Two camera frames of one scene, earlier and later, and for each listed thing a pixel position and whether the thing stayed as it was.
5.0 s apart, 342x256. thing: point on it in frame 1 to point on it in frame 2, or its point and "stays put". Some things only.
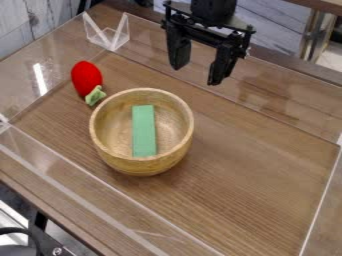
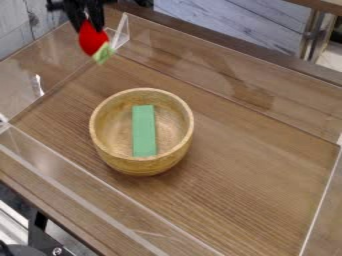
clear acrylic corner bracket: (109, 38) stays put
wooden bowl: (142, 128) stays put
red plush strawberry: (88, 79) to (96, 43)
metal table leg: (317, 35) stays put
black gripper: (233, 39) to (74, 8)
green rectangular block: (144, 131) stays put
